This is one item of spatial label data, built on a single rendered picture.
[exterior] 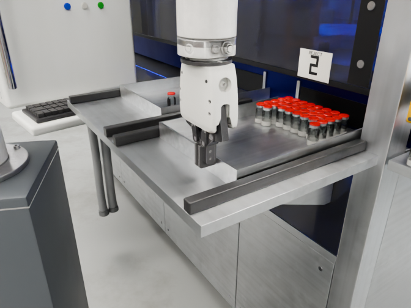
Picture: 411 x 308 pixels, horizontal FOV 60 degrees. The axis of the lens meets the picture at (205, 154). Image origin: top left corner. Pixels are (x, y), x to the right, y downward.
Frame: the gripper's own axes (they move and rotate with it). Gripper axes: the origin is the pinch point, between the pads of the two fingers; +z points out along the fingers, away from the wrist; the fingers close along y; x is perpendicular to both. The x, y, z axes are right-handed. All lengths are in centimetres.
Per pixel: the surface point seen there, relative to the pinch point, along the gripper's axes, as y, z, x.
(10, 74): 79, 0, 19
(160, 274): 69, 93, -22
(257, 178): -7.8, 2.2, -4.5
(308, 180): -10.4, 4.1, -13.6
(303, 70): 9.6, -8.3, -31.7
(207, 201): -8.3, 2.9, 5.1
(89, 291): 76, 93, 8
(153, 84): 53, 2, -16
